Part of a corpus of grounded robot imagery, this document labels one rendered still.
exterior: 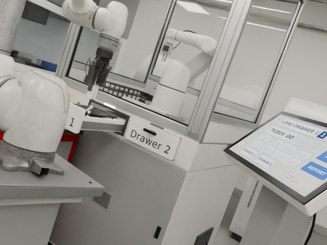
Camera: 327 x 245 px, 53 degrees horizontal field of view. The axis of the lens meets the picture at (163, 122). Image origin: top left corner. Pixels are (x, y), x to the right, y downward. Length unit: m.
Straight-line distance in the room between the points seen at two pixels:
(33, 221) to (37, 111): 0.32
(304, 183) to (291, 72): 3.73
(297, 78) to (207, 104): 3.29
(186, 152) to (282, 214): 0.53
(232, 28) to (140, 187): 0.86
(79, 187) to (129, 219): 0.77
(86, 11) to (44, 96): 0.64
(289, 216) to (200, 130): 0.54
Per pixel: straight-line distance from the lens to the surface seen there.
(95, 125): 1.52
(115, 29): 1.49
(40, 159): 0.98
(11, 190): 0.87
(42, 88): 0.96
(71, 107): 1.46
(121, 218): 1.73
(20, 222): 1.04
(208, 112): 1.47
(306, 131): 1.27
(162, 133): 1.54
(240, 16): 1.52
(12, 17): 1.08
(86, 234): 1.89
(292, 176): 1.07
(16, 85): 0.99
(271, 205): 1.24
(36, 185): 0.89
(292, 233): 1.24
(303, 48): 4.76
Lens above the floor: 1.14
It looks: 6 degrees down
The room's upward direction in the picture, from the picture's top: 19 degrees clockwise
